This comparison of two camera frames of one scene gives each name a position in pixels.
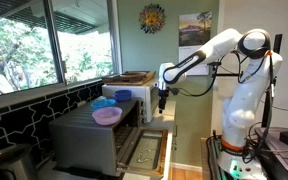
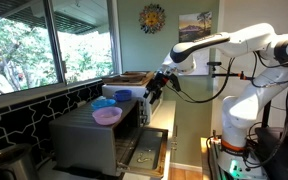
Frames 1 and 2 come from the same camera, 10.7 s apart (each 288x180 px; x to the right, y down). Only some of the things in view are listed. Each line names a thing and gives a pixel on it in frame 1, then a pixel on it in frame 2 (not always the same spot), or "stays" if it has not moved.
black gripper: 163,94 to 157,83
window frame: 36,46 stays
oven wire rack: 120,134 to 124,147
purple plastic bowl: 107,115 stays
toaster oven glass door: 145,152 stays
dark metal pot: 15,162 stays
